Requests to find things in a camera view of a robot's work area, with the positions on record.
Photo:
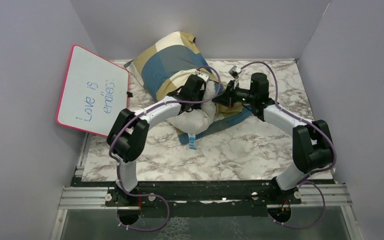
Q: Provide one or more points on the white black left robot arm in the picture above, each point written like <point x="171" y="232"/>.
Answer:
<point x="128" y="135"/>

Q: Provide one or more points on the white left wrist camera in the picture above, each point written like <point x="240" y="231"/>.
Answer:
<point x="204" y="76"/>

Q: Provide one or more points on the pink framed whiteboard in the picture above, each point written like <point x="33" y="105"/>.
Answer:
<point x="94" y="92"/>

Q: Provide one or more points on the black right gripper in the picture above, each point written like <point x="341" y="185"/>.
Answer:
<point x="226" y="96"/>

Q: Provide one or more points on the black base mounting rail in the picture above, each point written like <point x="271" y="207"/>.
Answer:
<point x="193" y="199"/>

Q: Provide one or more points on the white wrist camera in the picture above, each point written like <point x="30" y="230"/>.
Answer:
<point x="204" y="76"/>
<point x="236" y="72"/>

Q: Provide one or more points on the blue white pillow tag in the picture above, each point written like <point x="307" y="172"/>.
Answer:
<point x="191" y="141"/>

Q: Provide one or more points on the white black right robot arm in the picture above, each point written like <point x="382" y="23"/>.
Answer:
<point x="311" y="147"/>

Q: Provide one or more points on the white pillow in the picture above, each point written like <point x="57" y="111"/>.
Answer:
<point x="195" y="121"/>

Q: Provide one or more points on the aluminium frame rail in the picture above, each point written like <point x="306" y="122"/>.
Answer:
<point x="325" y="213"/>

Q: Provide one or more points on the blue beige checked pillowcase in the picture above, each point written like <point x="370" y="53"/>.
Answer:
<point x="166" y="66"/>

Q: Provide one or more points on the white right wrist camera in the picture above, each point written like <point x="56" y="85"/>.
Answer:
<point x="236" y="72"/>

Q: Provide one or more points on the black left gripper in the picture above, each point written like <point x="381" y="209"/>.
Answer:
<point x="200" y="92"/>

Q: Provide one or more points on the black whiteboard clip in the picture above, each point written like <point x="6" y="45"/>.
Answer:
<point x="129" y="94"/>

